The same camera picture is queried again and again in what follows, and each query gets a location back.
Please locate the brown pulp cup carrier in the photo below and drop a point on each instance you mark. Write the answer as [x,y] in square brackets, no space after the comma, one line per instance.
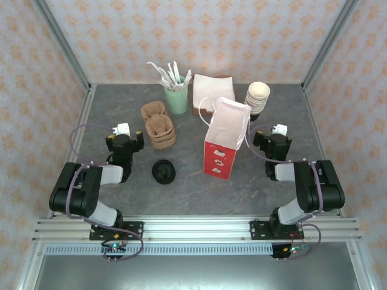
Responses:
[154,111]

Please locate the red paper takeout bag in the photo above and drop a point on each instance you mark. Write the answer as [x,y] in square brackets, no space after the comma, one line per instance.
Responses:
[219,160]

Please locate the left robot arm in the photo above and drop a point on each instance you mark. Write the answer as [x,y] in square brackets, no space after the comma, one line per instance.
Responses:
[75,193]

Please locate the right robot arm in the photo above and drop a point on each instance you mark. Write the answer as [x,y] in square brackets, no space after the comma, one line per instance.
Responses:
[317,193]

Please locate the black cup lid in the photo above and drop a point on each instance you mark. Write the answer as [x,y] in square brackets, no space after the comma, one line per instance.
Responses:
[164,172]

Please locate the stack of white paper cups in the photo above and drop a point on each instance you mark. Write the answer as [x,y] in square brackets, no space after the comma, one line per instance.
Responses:
[258,90]

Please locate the mint green straw cup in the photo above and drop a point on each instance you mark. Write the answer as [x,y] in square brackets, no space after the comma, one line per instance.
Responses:
[176,99]

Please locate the stack of white napkins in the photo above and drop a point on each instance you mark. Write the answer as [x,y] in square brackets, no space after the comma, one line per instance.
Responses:
[205,112]

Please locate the white wrapped straw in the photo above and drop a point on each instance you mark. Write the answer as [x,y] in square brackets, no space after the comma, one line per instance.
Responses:
[188,77]
[157,70]
[169,71]
[176,69]
[164,81]

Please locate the white napkin stack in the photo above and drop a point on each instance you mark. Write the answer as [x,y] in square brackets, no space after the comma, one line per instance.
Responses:
[213,86]

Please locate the small electronics board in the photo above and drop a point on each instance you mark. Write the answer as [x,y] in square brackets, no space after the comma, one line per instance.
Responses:
[285,250]
[115,249]

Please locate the grey metal sheet panel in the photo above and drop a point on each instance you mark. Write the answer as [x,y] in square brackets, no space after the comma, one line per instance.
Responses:
[193,275]

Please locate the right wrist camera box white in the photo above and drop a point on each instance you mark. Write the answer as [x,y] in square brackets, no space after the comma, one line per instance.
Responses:
[279,130]

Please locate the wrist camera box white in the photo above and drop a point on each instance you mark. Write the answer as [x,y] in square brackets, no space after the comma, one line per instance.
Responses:
[279,130]
[122,128]

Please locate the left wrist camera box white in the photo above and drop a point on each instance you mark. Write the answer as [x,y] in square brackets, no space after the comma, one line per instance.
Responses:
[122,128]

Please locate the aluminium table side rail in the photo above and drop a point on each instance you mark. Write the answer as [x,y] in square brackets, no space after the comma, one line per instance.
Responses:
[85,105]
[310,105]

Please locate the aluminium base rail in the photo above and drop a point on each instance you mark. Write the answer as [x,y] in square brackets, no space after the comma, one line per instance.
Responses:
[196,229]

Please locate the aluminium frame post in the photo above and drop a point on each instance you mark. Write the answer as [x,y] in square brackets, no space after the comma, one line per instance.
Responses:
[61,39]
[330,39]

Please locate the aluminium lower frame rail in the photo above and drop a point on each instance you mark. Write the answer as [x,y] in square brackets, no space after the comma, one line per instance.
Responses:
[364,282]
[27,279]

